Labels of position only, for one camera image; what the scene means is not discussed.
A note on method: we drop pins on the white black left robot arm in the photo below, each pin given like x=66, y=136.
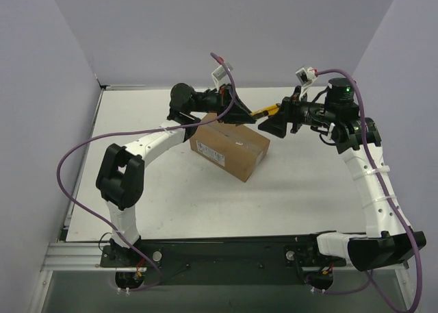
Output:
x=121, y=176

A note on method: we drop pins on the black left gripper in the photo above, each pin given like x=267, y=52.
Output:
x=227, y=102

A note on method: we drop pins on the brown cardboard express box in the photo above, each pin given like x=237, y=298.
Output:
x=237, y=149

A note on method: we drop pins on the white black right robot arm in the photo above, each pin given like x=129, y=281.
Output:
x=388, y=238

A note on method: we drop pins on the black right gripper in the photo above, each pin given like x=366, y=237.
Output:
x=289, y=112

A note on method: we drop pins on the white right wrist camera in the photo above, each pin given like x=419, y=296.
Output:
x=307, y=77

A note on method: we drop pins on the aluminium front frame rail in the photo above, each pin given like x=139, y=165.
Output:
x=68, y=256

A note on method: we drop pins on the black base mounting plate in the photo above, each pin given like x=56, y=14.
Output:
x=202, y=274

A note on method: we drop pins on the yellow utility knife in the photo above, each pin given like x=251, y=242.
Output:
x=267, y=111

